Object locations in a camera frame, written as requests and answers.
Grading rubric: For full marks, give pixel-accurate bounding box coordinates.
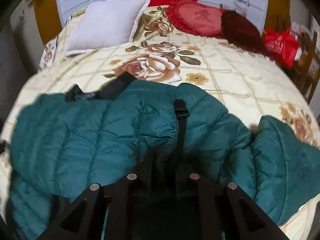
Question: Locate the white square pillow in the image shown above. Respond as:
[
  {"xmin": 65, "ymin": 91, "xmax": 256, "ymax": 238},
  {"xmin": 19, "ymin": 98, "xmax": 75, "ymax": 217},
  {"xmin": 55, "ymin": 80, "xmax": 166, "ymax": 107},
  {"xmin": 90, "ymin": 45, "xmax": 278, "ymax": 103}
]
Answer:
[{"xmin": 66, "ymin": 0, "xmax": 150, "ymax": 56}]

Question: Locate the red plastic bag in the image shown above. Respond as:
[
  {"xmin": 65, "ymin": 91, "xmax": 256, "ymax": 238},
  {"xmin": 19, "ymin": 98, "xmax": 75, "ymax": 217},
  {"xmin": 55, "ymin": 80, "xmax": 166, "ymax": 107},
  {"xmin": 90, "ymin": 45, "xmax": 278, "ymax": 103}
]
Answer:
[{"xmin": 263, "ymin": 28, "xmax": 302, "ymax": 69}]

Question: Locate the wooden chair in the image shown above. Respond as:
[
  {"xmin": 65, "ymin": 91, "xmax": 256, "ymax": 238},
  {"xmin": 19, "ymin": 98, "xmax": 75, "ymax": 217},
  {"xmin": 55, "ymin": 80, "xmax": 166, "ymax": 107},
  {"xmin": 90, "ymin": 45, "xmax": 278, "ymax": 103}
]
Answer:
[{"xmin": 291, "ymin": 31, "xmax": 319, "ymax": 103}]

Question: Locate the dark red velvet cushion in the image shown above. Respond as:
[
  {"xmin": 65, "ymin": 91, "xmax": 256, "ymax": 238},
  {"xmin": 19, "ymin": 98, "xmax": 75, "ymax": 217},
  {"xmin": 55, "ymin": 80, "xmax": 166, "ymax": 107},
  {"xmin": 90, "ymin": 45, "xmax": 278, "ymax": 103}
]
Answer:
[{"xmin": 221, "ymin": 10, "xmax": 268, "ymax": 56}]

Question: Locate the dark green puffer jacket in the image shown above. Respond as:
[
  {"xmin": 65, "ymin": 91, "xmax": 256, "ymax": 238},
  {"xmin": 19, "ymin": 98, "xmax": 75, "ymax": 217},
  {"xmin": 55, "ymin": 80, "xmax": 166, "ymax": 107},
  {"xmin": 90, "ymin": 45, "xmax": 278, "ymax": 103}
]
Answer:
[{"xmin": 6, "ymin": 76, "xmax": 319, "ymax": 239}]

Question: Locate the orange wooden right panel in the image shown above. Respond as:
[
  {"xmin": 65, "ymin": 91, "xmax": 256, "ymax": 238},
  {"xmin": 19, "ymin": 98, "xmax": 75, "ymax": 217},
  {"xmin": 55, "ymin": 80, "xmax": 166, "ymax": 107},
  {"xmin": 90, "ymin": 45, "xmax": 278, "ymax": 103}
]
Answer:
[{"xmin": 262, "ymin": 0, "xmax": 291, "ymax": 38}]

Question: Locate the orange wooden door panel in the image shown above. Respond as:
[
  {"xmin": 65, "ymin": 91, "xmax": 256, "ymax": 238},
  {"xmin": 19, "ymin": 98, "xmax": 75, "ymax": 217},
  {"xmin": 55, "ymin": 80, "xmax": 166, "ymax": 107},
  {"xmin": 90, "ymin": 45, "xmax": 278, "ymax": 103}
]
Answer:
[{"xmin": 33, "ymin": 0, "xmax": 62, "ymax": 45}]

